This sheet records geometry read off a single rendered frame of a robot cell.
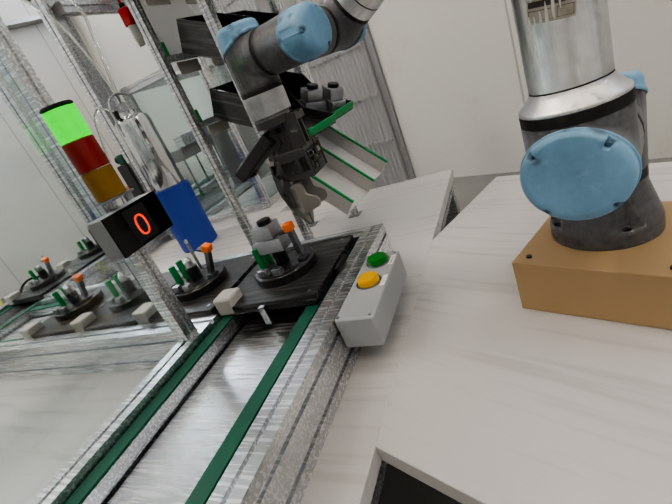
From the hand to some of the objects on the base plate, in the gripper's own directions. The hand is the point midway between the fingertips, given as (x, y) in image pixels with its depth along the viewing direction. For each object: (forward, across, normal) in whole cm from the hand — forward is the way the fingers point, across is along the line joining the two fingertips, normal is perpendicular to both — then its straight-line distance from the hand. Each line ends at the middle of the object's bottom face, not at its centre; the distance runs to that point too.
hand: (306, 218), depth 83 cm
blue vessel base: (+22, +60, +90) cm, 110 cm away
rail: (+21, -28, -6) cm, 35 cm away
